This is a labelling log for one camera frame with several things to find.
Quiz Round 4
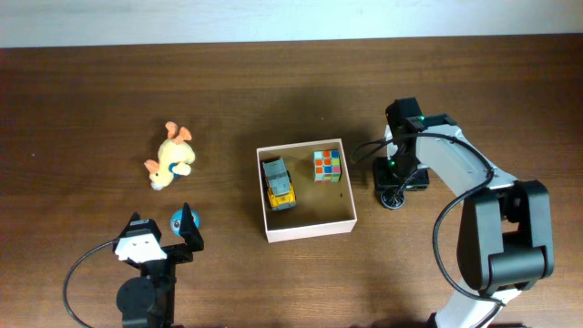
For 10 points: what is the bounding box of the yellow grey toy truck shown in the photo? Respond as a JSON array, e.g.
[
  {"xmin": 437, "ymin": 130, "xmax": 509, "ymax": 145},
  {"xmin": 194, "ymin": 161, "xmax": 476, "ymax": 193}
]
[{"xmin": 261, "ymin": 158, "xmax": 297, "ymax": 211}]

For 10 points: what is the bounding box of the white cardboard box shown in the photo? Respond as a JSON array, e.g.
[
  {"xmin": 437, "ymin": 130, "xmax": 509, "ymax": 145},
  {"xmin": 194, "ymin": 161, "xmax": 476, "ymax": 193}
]
[{"xmin": 256, "ymin": 138, "xmax": 357, "ymax": 242}]

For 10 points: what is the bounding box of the yellow plush bunny toy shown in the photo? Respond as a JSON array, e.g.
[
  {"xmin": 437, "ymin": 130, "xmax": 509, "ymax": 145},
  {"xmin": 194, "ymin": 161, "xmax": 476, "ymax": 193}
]
[{"xmin": 144, "ymin": 121, "xmax": 196, "ymax": 190}]

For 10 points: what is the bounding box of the black round cap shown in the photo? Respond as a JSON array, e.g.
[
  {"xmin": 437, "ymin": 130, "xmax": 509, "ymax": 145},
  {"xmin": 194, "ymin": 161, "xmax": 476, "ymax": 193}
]
[{"xmin": 380, "ymin": 190, "xmax": 405, "ymax": 210}]

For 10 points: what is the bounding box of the blue ball toy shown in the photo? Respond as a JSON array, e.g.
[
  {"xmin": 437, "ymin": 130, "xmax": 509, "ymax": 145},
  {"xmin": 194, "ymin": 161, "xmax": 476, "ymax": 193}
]
[{"xmin": 170, "ymin": 210, "xmax": 199, "ymax": 235}]

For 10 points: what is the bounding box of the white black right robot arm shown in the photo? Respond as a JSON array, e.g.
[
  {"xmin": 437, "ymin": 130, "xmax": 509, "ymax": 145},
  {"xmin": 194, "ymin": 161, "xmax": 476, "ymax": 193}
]
[{"xmin": 373, "ymin": 97, "xmax": 554, "ymax": 327}]

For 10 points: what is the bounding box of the colourful puzzle cube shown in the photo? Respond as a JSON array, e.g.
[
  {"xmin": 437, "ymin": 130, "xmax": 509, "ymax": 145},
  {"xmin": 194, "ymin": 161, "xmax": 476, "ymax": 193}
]
[{"xmin": 313, "ymin": 149, "xmax": 342, "ymax": 183}]

